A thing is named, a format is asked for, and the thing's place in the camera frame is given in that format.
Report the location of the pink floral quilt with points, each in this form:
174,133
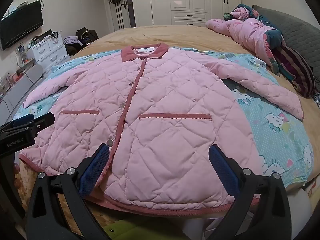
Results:
250,32

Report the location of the blue label bottle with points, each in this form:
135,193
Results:
22,55

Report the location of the dark clothes pile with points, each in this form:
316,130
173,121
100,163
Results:
72,48

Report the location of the purple cloth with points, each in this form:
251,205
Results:
71,40

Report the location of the grey quilted headboard cushion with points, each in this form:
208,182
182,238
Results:
300,35

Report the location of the person's green clothing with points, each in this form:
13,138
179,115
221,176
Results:
150,230

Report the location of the blue cartoon cat bed sheet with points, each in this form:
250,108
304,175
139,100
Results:
275,135

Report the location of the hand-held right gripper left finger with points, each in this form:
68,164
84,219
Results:
95,165

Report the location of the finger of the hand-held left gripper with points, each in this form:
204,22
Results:
45,121
22,121

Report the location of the dark striped cloth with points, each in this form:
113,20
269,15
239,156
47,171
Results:
295,67

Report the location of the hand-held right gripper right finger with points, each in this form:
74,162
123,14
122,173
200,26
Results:
222,170

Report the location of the dark floral cloth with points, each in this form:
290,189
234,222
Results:
317,101

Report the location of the bed with tan blanket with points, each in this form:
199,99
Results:
175,35

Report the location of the grey low cabinet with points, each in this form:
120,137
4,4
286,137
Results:
20,90

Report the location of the black bag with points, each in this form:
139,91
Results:
86,35

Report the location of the pink quilted jacket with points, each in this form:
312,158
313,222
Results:
162,105

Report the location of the black wall television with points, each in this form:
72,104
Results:
21,25

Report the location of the room door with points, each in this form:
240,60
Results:
120,15

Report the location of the white drawer cabinet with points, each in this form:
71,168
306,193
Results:
50,52

